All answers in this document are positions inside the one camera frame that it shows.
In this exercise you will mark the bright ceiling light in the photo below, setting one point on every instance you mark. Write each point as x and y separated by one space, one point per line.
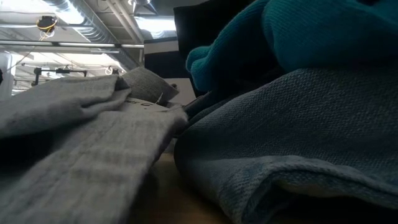
155 24

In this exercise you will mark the black overhead rig bar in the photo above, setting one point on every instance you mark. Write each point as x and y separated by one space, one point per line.
62 71

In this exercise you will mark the navy white-striped fabric basket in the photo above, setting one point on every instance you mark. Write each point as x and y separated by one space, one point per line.
199 28

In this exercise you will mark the white ceiling rail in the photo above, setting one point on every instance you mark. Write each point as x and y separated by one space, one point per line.
87 44

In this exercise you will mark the silver ceiling ventilation duct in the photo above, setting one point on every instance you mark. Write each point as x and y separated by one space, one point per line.
93 28

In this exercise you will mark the teal garment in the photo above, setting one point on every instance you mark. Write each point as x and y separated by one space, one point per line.
311 31

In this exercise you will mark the light blue denim garment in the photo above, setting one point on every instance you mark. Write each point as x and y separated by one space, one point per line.
295 124

